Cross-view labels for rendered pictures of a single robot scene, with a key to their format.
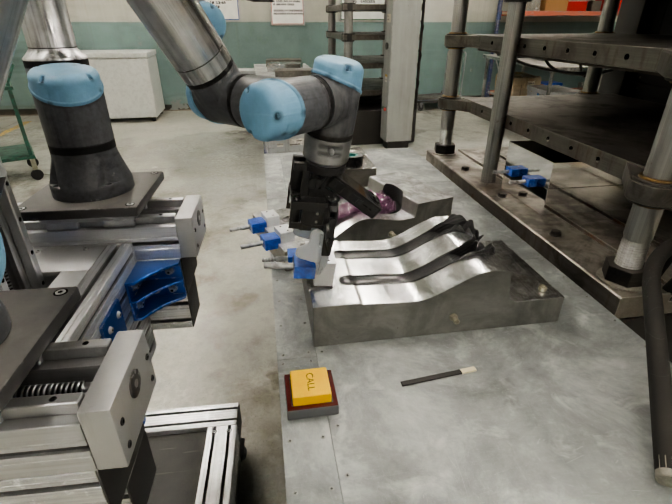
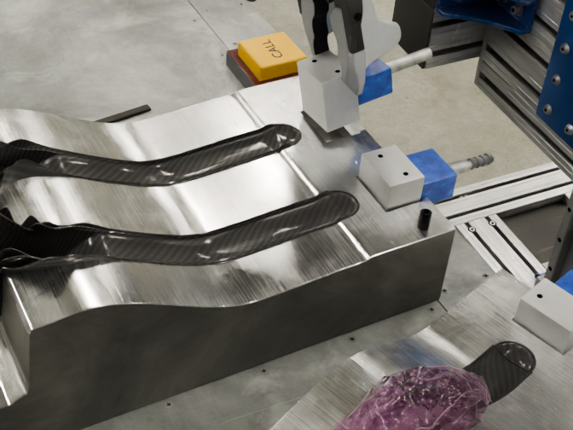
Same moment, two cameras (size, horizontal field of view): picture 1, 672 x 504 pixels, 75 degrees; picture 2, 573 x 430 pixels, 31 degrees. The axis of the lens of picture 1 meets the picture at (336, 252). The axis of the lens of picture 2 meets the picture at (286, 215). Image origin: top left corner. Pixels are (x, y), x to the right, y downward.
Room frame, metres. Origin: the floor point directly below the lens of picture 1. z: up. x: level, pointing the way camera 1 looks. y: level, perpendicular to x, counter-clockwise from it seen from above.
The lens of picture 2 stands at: (1.47, -0.30, 1.49)
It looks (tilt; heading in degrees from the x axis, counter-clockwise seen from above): 42 degrees down; 159
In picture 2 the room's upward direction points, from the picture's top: 5 degrees clockwise
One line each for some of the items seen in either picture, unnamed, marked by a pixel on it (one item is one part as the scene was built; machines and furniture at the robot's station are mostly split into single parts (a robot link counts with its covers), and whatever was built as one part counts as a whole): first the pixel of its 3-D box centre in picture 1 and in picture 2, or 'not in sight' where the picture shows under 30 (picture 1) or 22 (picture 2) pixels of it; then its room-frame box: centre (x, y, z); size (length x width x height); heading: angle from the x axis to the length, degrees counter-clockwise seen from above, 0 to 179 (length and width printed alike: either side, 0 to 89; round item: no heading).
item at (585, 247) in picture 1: (593, 196); not in sight; (1.55, -0.96, 0.76); 1.30 x 0.84 x 0.07; 9
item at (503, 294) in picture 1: (422, 271); (130, 233); (0.82, -0.18, 0.87); 0.50 x 0.26 x 0.14; 99
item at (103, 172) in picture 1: (88, 165); not in sight; (0.86, 0.49, 1.09); 0.15 x 0.15 x 0.10
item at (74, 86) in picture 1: (71, 103); not in sight; (0.86, 0.50, 1.20); 0.13 x 0.12 x 0.14; 33
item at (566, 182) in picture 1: (591, 172); not in sight; (1.48, -0.89, 0.87); 0.50 x 0.27 x 0.17; 99
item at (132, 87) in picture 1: (103, 85); not in sight; (6.91, 3.43, 0.47); 1.52 x 0.77 x 0.94; 100
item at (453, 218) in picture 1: (415, 249); (150, 193); (0.83, -0.17, 0.92); 0.35 x 0.16 x 0.09; 99
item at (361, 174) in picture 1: (345, 172); not in sight; (1.61, -0.04, 0.84); 0.20 x 0.15 x 0.07; 99
